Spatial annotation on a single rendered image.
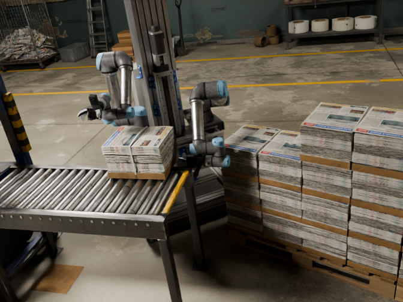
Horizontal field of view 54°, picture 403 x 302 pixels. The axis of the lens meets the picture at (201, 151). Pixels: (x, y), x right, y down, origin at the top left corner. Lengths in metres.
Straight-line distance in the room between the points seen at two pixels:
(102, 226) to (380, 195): 1.51
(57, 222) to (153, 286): 0.87
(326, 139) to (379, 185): 0.37
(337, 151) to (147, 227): 1.10
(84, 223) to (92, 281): 0.86
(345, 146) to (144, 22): 1.59
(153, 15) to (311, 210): 1.68
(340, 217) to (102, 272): 1.71
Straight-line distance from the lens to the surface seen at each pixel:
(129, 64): 2.73
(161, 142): 2.33
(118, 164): 2.46
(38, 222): 2.46
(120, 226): 2.18
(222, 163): 2.46
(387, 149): 2.21
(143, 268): 3.03
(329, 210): 2.50
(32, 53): 9.87
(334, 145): 2.28
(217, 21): 9.19
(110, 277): 3.05
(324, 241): 2.66
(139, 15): 2.91
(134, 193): 2.35
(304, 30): 8.45
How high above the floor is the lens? 2.01
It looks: 27 degrees down
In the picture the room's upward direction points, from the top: 8 degrees counter-clockwise
